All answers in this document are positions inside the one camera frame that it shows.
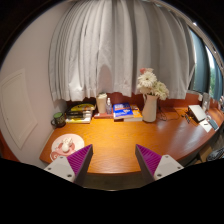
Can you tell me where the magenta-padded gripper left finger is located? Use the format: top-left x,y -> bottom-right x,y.
43,143 -> 94,187

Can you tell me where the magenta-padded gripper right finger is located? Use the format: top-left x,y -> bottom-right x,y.
134,144 -> 184,185

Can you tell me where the white computer mouse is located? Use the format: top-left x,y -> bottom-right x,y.
60,137 -> 74,154

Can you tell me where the pink cartoon mouse pad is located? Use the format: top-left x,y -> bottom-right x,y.
49,133 -> 86,162

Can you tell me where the dark green mug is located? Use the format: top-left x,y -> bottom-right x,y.
50,111 -> 67,129

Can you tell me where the orange book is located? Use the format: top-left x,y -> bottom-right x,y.
123,104 -> 144,123

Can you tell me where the thin dark book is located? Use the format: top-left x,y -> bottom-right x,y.
65,110 -> 94,117

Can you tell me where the white jug vase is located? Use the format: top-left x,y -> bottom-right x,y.
141,93 -> 159,123

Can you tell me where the white desk device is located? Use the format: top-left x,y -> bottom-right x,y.
187,104 -> 208,123

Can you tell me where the yellow and black book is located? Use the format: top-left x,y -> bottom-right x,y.
68,103 -> 97,113

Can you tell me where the red book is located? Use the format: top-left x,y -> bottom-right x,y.
93,112 -> 115,120

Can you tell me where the blue book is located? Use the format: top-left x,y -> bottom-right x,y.
112,102 -> 135,120

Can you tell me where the cream lidded tumbler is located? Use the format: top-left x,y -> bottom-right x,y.
96,92 -> 109,115

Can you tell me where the clear spray bottle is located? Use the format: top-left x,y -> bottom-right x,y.
105,97 -> 113,115

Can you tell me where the window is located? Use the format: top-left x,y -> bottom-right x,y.
188,24 -> 224,103

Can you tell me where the white pleated curtain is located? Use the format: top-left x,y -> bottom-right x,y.
48,0 -> 198,103

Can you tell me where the black cable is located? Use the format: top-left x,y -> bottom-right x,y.
156,99 -> 183,122

